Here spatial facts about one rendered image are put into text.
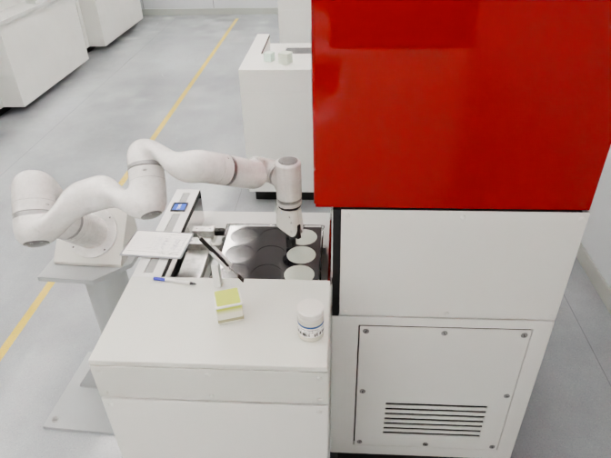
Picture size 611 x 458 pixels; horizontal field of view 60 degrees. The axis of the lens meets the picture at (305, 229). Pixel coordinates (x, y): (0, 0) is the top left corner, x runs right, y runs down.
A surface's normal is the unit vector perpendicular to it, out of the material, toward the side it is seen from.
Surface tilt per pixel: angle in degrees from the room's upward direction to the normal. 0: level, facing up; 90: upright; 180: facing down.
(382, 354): 90
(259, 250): 0
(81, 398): 0
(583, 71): 90
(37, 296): 0
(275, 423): 90
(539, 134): 90
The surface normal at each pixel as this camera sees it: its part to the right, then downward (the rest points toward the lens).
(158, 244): -0.02, -0.83
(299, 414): -0.06, 0.56
